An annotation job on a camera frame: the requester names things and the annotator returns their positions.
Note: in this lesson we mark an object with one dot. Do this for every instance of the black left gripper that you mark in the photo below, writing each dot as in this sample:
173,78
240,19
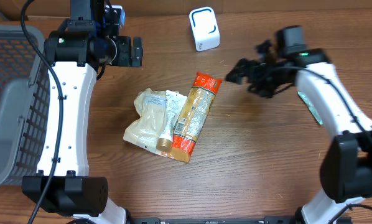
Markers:
127,58

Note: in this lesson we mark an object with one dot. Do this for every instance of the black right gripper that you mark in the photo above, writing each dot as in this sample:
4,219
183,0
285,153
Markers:
240,71

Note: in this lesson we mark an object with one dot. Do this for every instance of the white cosmetic tube gold cap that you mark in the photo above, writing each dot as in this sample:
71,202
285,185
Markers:
174,104

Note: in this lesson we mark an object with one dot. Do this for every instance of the orange spaghetti package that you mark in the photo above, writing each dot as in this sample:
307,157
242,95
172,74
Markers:
193,115

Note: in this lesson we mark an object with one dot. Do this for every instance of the teal wet wipes pack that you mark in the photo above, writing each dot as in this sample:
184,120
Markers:
310,107

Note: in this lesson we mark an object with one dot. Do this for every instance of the beige clear plastic pouch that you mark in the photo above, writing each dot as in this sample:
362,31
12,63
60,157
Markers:
145,131

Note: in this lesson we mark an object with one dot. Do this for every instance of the grey plastic mesh basket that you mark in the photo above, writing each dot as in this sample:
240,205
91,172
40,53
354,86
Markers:
24,105

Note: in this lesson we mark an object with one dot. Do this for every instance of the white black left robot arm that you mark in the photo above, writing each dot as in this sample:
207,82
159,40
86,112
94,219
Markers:
76,55

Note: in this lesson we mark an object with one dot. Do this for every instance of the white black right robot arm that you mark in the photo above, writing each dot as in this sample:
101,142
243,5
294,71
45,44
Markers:
346,170

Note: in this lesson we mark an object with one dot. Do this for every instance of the white barcode scanner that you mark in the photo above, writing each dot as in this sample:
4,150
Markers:
205,29

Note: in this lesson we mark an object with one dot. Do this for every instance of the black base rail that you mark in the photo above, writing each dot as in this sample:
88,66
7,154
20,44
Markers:
217,221

